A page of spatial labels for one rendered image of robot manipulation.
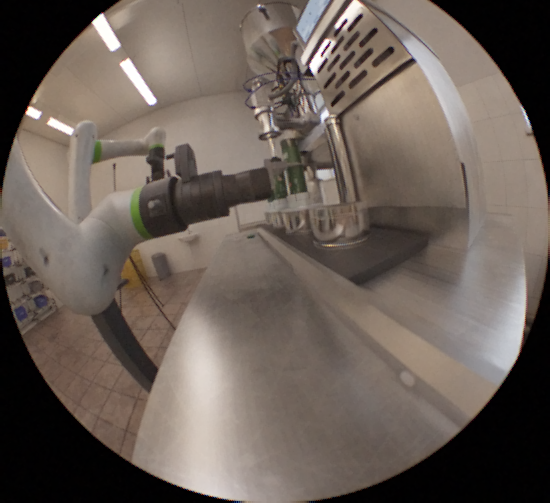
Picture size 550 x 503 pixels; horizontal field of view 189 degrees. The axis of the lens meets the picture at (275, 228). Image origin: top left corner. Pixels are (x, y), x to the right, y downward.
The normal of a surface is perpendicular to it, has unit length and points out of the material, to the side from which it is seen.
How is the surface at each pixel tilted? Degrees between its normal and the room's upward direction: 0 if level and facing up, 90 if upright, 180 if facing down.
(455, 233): 90
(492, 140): 90
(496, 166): 90
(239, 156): 90
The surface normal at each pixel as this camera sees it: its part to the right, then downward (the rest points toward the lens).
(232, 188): 0.40, 0.04
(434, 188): -0.96, 0.21
